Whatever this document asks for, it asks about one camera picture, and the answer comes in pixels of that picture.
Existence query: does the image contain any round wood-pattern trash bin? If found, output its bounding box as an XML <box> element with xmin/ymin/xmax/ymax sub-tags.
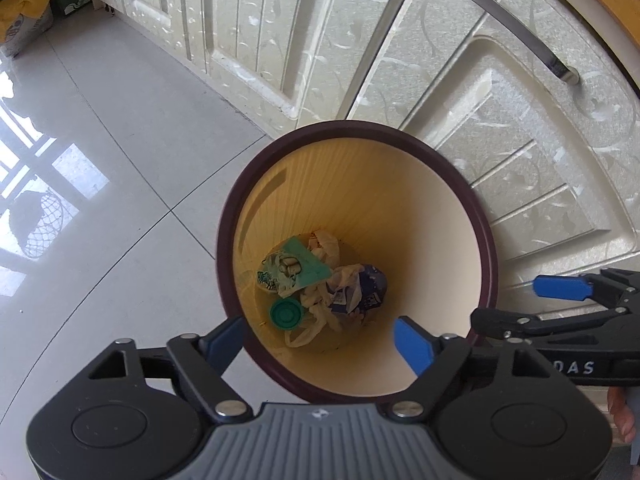
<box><xmin>216</xmin><ymin>120</ymin><xmax>498</xmax><ymax>403</ymax></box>

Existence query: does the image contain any person's hand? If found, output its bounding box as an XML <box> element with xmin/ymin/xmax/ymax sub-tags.
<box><xmin>608</xmin><ymin>387</ymin><xmax>637</xmax><ymax>444</ymax></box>

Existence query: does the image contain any green bottle cap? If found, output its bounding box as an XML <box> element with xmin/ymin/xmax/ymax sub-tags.
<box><xmin>269</xmin><ymin>297</ymin><xmax>305</xmax><ymax>330</ymax></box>

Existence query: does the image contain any blue white plastic wrapper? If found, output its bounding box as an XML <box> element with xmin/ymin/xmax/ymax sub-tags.
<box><xmin>326</xmin><ymin>264</ymin><xmax>387</xmax><ymax>316</ymax></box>

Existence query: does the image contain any white plastic bag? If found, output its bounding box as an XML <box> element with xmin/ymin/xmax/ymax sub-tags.
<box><xmin>284</xmin><ymin>231</ymin><xmax>364</xmax><ymax>348</ymax></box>

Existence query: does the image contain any green snack wrapper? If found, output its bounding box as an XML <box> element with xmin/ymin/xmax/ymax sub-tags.
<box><xmin>256</xmin><ymin>236</ymin><xmax>332</xmax><ymax>298</ymax></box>

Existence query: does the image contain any yellow white sack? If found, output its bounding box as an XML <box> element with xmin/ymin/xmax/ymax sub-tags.
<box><xmin>1</xmin><ymin>0</ymin><xmax>53</xmax><ymax>58</ymax></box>

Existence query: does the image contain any metal cabinet handle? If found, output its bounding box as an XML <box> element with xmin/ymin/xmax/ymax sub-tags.
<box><xmin>471</xmin><ymin>0</ymin><xmax>580</xmax><ymax>86</ymax></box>

